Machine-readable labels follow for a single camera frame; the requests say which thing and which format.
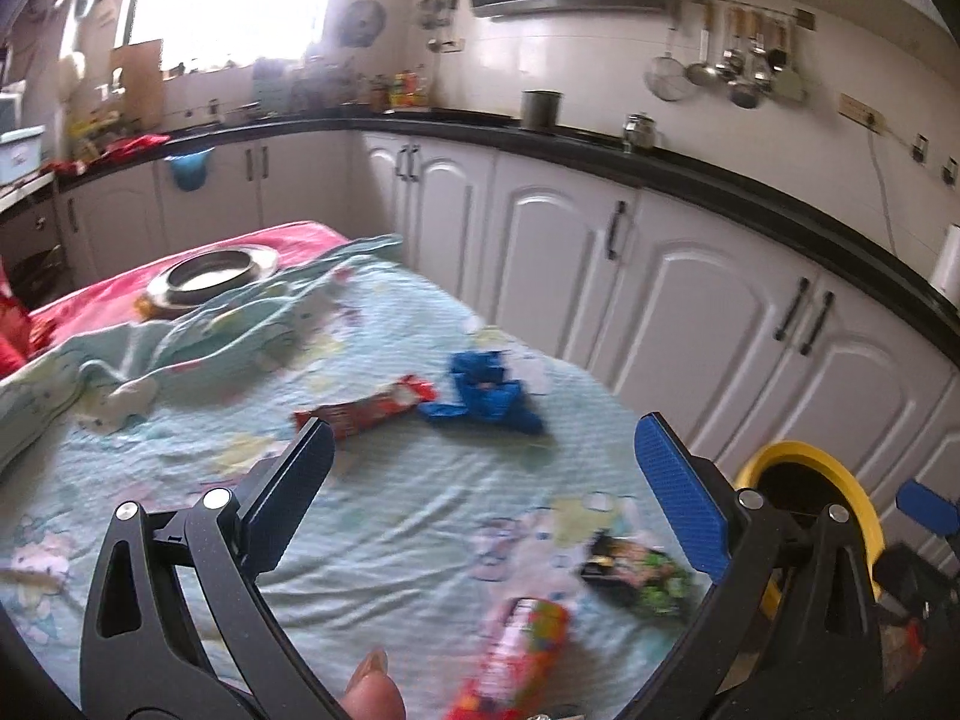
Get beige wall socket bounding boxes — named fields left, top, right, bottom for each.
left=838, top=94, right=882, bottom=128

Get person's left hand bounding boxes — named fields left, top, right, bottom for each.
left=341, top=649, right=410, bottom=720

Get blue hanging bag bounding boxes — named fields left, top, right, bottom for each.
left=165, top=152, right=211, bottom=191

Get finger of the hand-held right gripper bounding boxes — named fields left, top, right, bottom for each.
left=896, top=478, right=960, bottom=537

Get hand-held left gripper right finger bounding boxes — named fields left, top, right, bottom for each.
left=622, top=412, right=890, bottom=720

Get metal mesh strainer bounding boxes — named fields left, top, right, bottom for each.
left=646, top=26, right=689, bottom=101

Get red colourful candy packet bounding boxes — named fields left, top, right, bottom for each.
left=448, top=596, right=572, bottom=720

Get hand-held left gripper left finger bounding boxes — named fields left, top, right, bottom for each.
left=79, top=416, right=346, bottom=720

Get red plastic bag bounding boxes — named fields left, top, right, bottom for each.
left=45, top=133, right=172, bottom=173

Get red tablecloth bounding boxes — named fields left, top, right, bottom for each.
left=26, top=221, right=350, bottom=316

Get white lower cabinets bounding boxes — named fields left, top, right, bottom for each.
left=56, top=127, right=960, bottom=563

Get pale hanging spatula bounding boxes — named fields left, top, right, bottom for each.
left=772, top=52, right=807, bottom=102

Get group of condiment bottles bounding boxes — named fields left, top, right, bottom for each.
left=292, top=60, right=432, bottom=110

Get black kitchen countertop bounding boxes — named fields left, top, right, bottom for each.
left=56, top=112, right=960, bottom=368

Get metal ladle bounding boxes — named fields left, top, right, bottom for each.
left=686, top=7, right=721, bottom=86

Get blue crumpled bag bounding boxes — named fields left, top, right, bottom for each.
left=418, top=349, right=547, bottom=437

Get long red snack wrapper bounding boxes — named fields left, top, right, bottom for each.
left=292, top=375, right=436, bottom=442

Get black green snack packet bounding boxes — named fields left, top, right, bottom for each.
left=581, top=532, right=695, bottom=620

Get round metal plate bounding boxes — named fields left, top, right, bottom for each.
left=146, top=247, right=280, bottom=308

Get bright window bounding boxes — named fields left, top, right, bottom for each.
left=131, top=0, right=331, bottom=72

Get pale blue storage box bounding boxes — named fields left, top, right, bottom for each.
left=0, top=127, right=46, bottom=185

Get large red bag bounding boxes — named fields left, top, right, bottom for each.
left=0, top=255, right=35, bottom=376

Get wooden cutting board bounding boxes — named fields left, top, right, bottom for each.
left=111, top=40, right=166, bottom=128

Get white power cable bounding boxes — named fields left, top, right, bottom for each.
left=870, top=127, right=901, bottom=256

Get hanging kitchen tools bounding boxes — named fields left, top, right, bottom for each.
left=418, top=0, right=462, bottom=53

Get round wall fan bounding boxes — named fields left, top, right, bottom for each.
left=337, top=0, right=387, bottom=50

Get yellow trash bin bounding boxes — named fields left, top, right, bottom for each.
left=731, top=441, right=886, bottom=616

